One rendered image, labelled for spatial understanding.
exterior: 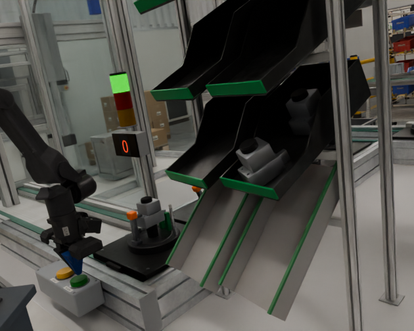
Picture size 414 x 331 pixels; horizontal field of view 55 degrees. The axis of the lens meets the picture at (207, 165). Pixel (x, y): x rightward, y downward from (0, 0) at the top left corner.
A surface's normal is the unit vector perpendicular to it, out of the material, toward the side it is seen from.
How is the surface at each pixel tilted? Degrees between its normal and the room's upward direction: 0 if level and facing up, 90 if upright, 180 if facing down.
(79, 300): 90
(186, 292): 90
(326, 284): 0
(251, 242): 90
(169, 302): 90
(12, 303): 0
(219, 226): 45
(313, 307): 0
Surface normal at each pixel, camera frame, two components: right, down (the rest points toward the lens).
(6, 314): -0.15, -0.96
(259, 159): 0.34, 0.31
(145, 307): 0.71, 0.07
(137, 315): -0.69, 0.28
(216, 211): -0.67, -0.49
